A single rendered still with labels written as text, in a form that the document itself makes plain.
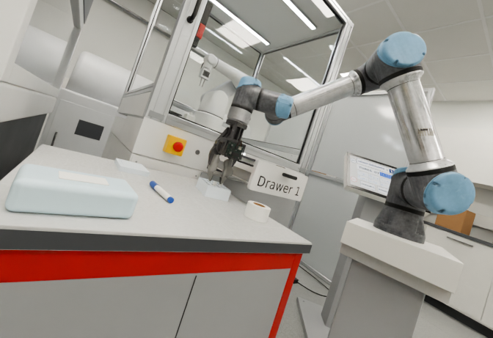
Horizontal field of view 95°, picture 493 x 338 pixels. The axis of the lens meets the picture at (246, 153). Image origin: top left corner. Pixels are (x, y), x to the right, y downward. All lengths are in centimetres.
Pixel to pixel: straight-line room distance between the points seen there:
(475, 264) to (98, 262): 351
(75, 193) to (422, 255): 80
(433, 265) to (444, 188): 20
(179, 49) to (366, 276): 105
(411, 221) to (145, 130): 98
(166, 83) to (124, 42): 333
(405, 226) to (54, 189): 89
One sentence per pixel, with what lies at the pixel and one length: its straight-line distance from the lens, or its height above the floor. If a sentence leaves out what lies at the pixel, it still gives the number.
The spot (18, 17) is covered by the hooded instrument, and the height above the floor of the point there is 105.
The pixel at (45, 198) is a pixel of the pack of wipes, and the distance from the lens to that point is 39.
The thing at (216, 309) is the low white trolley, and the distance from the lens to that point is 56.
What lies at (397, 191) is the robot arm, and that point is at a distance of 92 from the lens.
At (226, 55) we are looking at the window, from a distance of 113.
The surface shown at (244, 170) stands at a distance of 86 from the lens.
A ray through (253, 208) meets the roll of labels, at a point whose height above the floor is 79.
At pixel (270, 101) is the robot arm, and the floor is 111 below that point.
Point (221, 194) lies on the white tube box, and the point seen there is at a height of 78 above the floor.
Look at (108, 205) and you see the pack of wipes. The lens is 40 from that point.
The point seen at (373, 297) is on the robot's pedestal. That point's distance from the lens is 92.
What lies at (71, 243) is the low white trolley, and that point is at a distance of 38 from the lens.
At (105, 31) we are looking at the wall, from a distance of 429.
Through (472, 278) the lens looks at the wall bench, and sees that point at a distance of 362.
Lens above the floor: 91
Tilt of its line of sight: 2 degrees up
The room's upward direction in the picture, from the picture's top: 19 degrees clockwise
